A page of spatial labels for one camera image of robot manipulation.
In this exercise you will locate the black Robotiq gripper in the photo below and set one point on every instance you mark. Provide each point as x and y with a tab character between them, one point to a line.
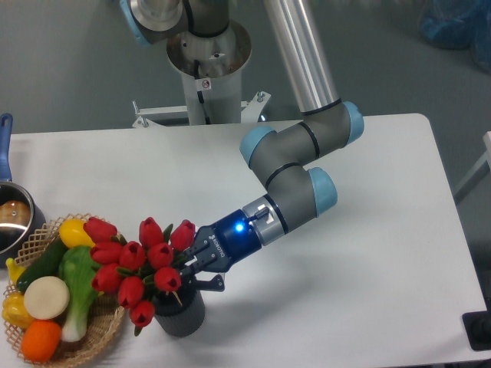
217	247

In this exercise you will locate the red tulip bouquet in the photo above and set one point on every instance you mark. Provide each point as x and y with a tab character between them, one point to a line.
138	271

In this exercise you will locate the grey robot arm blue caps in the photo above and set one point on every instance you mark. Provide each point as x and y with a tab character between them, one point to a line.
295	192

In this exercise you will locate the dark grey ribbed vase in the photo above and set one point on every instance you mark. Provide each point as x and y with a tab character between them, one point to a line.
180	319

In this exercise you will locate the woven wicker basket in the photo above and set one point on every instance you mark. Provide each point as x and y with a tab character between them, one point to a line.
103	321

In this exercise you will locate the green bok choy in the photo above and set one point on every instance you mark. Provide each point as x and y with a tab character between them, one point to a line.
76	270

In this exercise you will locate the yellow squash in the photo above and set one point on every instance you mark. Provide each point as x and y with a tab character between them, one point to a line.
72	233

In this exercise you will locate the dark green cucumber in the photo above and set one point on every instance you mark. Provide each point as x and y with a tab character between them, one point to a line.
45	265

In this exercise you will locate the orange fruit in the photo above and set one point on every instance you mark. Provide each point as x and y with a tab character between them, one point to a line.
40	340

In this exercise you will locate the yellow banana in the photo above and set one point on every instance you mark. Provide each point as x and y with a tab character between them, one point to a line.
15	270

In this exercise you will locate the yellow bell pepper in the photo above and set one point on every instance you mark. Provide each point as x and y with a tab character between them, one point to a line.
14	311

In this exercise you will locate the black device at table edge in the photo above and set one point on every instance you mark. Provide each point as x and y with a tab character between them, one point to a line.
477	326

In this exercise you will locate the blue plastic bag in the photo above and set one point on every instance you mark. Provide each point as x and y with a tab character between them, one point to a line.
458	25

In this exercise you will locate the blue handled saucepan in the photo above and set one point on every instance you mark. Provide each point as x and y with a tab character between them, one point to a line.
20	216

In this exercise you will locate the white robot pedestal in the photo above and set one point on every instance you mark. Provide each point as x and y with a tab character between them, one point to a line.
211	74

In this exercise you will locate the white metal frame right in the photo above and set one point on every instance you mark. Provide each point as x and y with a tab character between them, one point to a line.
475	174

